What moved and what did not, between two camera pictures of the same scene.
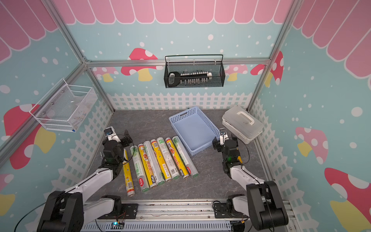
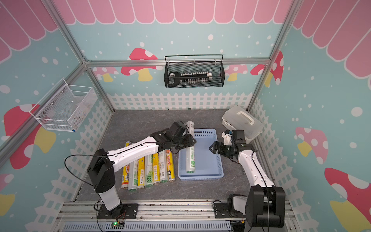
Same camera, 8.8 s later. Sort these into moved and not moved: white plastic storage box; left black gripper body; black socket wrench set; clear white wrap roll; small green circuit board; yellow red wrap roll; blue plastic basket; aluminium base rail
Moved: clear white wrap roll; yellow red wrap roll; left black gripper body; blue plastic basket
Not moved: small green circuit board; aluminium base rail; white plastic storage box; black socket wrench set
